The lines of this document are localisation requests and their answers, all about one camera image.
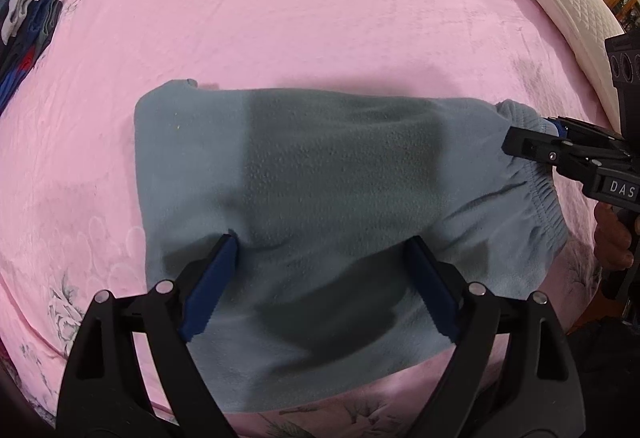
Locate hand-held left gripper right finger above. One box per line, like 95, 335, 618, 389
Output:
404, 235, 586, 438

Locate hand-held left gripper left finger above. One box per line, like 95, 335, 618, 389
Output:
56, 231, 238, 438

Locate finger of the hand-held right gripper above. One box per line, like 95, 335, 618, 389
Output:
501, 125, 631, 174
545, 117, 626, 150

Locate person's right hand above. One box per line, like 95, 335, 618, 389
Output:
595, 204, 636, 270

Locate grey-blue fleece pants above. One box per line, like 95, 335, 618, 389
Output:
134, 79, 568, 414

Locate pink floral bed sheet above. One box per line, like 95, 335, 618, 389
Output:
0, 0, 621, 438

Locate stack of folded dark clothes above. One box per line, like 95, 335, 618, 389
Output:
0, 0, 65, 111

